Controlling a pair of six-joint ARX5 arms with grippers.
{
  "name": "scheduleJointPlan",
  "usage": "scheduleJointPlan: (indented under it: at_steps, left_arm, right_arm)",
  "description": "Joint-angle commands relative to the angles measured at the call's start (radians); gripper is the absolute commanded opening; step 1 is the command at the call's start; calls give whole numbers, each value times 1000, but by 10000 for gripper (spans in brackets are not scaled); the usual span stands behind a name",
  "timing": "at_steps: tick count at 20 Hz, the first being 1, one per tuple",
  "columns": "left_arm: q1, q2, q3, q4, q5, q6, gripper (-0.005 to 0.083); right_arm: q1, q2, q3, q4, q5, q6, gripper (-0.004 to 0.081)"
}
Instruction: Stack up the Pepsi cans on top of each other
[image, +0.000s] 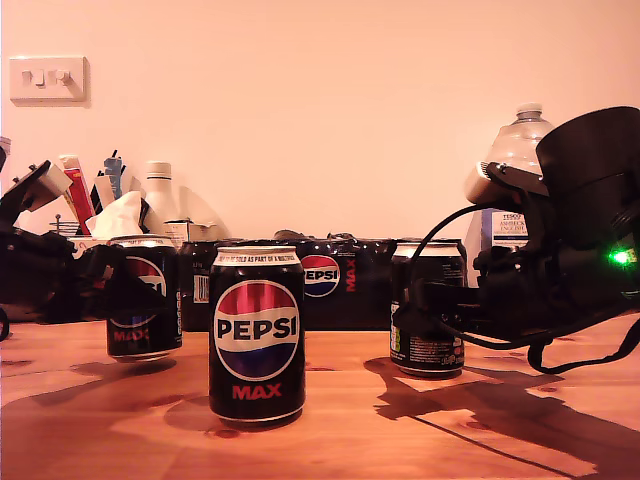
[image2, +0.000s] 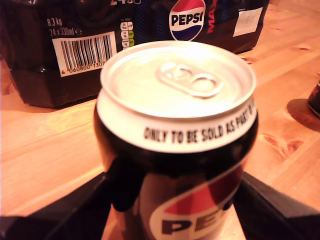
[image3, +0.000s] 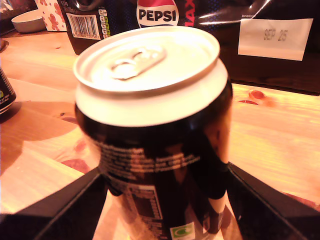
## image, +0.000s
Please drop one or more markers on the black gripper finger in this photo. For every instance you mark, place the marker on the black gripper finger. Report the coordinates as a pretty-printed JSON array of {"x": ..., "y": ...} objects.
[
  {"x": 440, "y": 307},
  {"x": 125, "y": 295}
]

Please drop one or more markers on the black Pepsi Max can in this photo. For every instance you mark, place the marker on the black Pepsi Max can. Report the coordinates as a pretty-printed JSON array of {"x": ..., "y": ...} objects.
[
  {"x": 430, "y": 360},
  {"x": 255, "y": 340},
  {"x": 150, "y": 350}
]

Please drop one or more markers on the shrink-wrapped Pepsi Max can pack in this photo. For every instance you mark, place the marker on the shrink-wrapped Pepsi Max can pack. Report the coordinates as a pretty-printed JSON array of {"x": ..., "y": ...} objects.
[{"x": 350, "y": 310}]

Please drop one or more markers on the small white carton box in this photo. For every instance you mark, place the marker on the small white carton box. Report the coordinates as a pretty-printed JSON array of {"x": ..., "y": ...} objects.
[{"x": 172, "y": 231}]

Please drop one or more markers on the white paper tissue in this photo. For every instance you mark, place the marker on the white paper tissue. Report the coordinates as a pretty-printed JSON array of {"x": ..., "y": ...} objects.
[{"x": 117, "y": 215}]

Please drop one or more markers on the white carton with torn flap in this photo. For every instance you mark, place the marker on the white carton with torn flap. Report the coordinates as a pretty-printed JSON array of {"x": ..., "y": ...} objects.
[{"x": 202, "y": 234}]

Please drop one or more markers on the white plastic bottle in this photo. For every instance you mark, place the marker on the white plastic bottle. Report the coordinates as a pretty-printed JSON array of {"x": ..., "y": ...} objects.
[{"x": 159, "y": 200}]

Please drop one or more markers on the white and black sachet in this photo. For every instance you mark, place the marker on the white and black sachet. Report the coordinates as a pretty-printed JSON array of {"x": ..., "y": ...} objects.
[{"x": 101, "y": 192}]

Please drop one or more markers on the large clear plastic water bottle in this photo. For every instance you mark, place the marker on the large clear plastic water bottle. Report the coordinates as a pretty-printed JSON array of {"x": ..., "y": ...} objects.
[{"x": 520, "y": 140}]

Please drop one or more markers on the white wall switch plate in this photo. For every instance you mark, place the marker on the white wall switch plate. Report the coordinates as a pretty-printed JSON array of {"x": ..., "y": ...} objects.
[{"x": 47, "y": 90}]

